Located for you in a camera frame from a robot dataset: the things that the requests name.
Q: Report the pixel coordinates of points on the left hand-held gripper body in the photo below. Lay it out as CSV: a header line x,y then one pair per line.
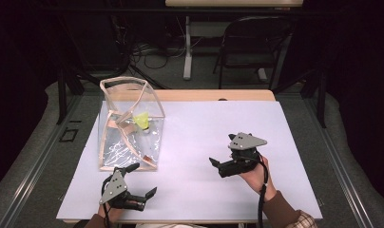
x,y
114,189

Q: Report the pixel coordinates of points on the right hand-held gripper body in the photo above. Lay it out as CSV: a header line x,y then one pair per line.
x,y
245,141

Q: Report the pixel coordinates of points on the transparent bag with beige trim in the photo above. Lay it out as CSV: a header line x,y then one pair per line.
x,y
130,142

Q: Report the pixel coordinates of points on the yellow shuttlecock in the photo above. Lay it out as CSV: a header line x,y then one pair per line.
x,y
142,120

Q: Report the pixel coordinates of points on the person's left hand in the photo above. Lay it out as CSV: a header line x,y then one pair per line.
x,y
112,213

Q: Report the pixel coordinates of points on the person's right hand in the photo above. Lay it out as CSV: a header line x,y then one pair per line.
x,y
257,180

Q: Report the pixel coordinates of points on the white table mat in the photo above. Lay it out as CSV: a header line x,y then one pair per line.
x,y
196,190

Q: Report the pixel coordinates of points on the wooden table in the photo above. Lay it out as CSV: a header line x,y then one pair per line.
x,y
212,95

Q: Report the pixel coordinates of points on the black metal stand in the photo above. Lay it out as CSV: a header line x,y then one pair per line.
x,y
62,95
321,98

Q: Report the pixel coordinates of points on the black folding chair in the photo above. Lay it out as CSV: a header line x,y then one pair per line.
x,y
253,41

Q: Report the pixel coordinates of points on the white desk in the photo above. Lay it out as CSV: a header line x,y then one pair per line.
x,y
233,3

